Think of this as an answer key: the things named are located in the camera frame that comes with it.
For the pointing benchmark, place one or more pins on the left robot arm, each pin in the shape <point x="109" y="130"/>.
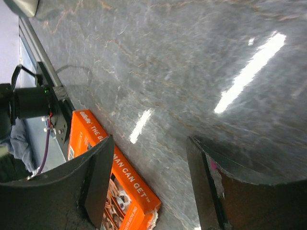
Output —
<point x="22" y="103"/>

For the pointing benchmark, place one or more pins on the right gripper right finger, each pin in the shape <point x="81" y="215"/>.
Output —
<point x="226" y="203"/>

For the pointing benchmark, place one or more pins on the orange razor box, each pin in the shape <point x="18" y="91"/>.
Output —
<point x="130" y="203"/>

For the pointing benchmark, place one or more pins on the grey cable duct rail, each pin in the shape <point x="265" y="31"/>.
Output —
<point x="35" y="50"/>

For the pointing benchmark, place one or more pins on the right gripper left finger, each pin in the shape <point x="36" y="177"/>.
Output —
<point x="71" y="196"/>

